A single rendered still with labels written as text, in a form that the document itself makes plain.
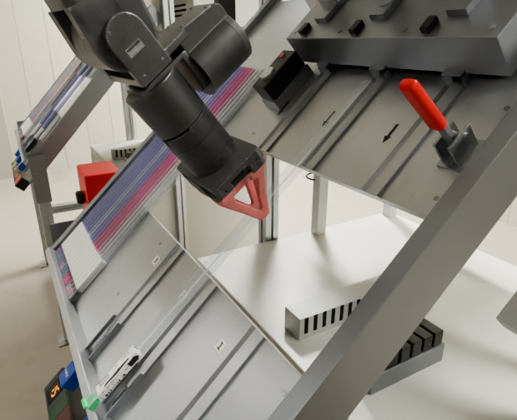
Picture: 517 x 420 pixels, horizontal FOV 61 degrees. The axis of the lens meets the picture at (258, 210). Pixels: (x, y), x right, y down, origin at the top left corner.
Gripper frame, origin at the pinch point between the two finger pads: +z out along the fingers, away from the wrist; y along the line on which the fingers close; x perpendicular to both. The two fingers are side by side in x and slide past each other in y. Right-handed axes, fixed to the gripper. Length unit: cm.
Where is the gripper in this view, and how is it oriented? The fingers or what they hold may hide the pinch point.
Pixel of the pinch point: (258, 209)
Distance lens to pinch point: 52.7
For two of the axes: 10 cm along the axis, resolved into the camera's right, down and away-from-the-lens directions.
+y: -5.2, -3.2, 7.9
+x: -6.7, 7.2, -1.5
